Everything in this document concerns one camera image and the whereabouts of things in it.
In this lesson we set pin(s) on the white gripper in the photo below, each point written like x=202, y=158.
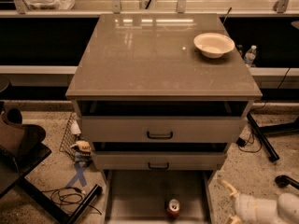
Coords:
x=249, y=208

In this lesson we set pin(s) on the red coke can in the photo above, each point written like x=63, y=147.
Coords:
x=173, y=208

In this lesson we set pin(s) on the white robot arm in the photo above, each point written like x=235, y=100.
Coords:
x=283, y=210

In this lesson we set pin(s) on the open bottom drawer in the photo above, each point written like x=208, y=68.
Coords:
x=140, y=197

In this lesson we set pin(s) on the grey drawer cabinet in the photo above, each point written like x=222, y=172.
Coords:
x=146, y=65

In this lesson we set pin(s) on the black stand leg right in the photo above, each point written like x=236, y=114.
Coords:
x=273, y=156

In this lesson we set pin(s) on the clear water bottle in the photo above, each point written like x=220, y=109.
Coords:
x=250, y=56

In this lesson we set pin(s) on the blue tape cross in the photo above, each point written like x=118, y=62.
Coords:
x=80, y=168

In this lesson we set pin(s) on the snack bag on floor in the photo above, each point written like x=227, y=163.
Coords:
x=82, y=151

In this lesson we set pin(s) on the white paper bowl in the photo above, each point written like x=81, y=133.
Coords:
x=213, y=45

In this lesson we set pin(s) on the black table leg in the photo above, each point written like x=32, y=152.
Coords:
x=52, y=200

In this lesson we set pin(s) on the dark chair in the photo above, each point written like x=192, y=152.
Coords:
x=21, y=148

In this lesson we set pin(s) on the middle drawer with handle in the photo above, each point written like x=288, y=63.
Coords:
x=137, y=160

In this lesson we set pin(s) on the drawer with handle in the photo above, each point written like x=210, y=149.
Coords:
x=137, y=160
x=176, y=130

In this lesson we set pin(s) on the top drawer with handle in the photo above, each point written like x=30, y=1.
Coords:
x=176, y=130

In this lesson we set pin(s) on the wire mesh basket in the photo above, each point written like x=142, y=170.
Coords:
x=68, y=139

